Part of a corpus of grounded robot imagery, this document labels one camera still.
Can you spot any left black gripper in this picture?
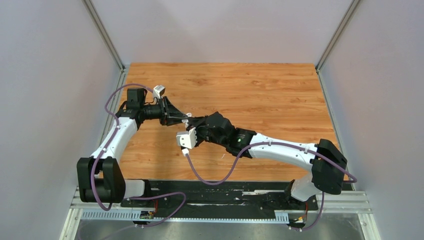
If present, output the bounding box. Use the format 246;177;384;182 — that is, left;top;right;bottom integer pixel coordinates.
140;96;188;126

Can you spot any white earbud charging case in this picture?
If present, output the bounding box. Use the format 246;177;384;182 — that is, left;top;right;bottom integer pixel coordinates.
181;112;192;127

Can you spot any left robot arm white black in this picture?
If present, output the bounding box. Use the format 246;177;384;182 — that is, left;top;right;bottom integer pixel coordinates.
76;83;189;207

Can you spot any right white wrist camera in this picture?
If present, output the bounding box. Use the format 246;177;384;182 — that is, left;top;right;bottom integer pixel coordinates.
176;127;197;156

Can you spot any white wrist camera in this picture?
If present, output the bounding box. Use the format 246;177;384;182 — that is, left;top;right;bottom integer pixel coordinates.
152;85;166;100
176;127;197;156

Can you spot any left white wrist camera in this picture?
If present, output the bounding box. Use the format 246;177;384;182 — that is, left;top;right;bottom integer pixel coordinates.
152;85;166;100

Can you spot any aluminium frame rail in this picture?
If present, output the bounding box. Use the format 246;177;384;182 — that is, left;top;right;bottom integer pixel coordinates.
60;189;381;240

